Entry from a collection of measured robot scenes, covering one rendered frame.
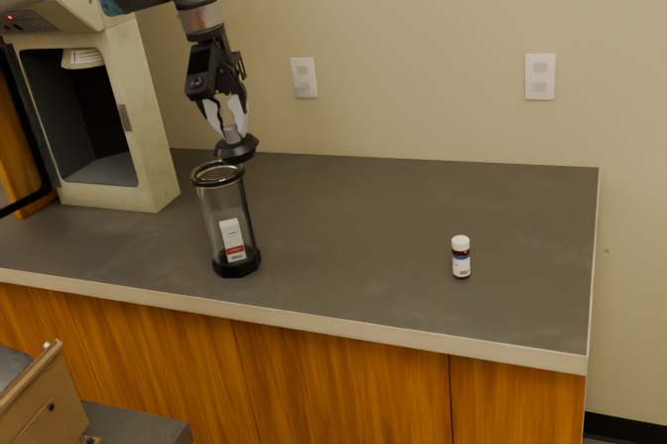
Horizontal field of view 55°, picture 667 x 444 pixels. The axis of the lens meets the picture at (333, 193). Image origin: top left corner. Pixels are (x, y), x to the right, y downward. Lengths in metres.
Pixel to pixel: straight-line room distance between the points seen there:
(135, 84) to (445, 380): 0.98
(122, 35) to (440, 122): 0.82
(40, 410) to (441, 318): 0.65
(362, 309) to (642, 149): 0.84
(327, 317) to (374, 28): 0.82
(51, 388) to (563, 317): 0.81
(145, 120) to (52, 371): 0.83
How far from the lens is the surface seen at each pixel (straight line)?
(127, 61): 1.61
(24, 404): 0.95
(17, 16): 1.61
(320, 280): 1.29
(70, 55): 1.69
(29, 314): 1.77
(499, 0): 1.62
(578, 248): 1.36
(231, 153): 1.21
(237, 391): 1.50
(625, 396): 2.16
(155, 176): 1.68
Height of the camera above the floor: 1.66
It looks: 26 degrees down
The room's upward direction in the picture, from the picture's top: 8 degrees counter-clockwise
